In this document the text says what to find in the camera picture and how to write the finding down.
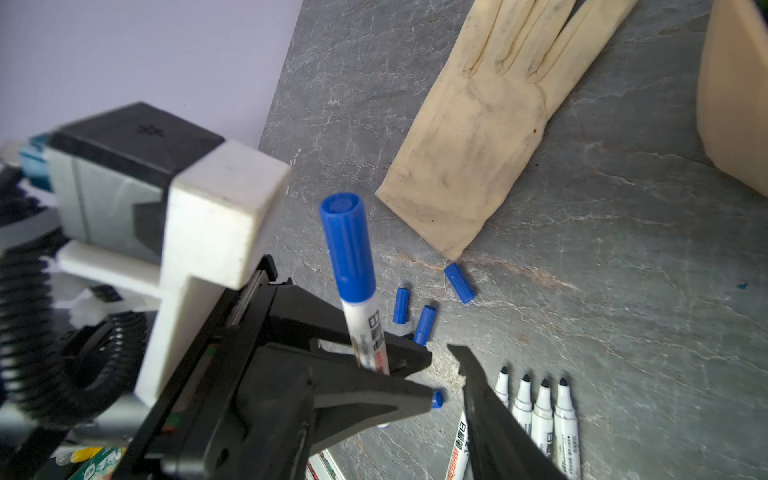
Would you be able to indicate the blue pen cap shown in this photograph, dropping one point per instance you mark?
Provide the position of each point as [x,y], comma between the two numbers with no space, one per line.
[460,283]
[401,307]
[425,324]
[344,222]
[437,399]

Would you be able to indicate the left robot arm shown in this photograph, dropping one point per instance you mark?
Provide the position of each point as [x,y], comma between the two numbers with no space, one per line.
[59,385]

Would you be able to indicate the white marker pen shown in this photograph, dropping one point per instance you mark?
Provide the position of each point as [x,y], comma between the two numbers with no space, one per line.
[542,423]
[366,333]
[460,457]
[522,409]
[567,448]

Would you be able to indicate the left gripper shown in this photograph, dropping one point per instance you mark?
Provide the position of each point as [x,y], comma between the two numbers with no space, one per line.
[252,400]

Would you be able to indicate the tan pot green plant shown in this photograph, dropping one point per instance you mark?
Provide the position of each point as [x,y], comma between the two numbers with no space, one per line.
[731,110]

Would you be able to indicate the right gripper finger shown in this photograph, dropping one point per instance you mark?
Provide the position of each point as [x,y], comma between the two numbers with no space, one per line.
[499,448]

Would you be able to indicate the cream fabric glove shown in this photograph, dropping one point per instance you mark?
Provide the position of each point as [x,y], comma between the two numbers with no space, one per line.
[512,66]

